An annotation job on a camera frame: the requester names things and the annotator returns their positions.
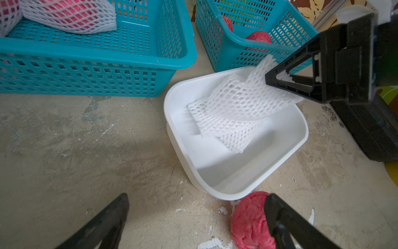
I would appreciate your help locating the black case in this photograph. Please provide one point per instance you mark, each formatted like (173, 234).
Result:
(374, 127)

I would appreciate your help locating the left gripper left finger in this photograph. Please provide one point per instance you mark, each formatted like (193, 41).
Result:
(104, 231)

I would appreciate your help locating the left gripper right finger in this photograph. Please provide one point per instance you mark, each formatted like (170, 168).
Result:
(285, 224)

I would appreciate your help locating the white plastic tub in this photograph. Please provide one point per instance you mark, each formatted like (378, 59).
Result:
(210, 166)

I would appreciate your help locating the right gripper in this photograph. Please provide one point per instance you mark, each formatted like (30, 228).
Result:
(350, 62)

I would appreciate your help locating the right teal plastic basket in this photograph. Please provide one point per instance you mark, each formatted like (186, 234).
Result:
(287, 27)

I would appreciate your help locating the red apple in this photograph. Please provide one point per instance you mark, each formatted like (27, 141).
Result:
(229, 23)
(259, 36)

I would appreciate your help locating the teal plastic basket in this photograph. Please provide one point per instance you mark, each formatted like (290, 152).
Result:
(287, 27)
(153, 40)

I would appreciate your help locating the left teal plastic basket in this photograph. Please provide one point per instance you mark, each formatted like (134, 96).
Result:
(153, 40)

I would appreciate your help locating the netted apple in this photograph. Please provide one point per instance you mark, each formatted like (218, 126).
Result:
(73, 16)
(249, 229)
(10, 15)

